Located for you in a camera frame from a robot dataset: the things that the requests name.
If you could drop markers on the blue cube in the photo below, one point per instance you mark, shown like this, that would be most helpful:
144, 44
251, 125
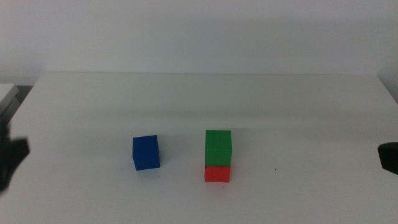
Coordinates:
146, 152

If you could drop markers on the green cube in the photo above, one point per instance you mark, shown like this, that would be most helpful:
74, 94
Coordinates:
218, 147

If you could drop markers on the red cube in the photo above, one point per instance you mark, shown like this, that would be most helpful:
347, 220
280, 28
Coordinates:
217, 174

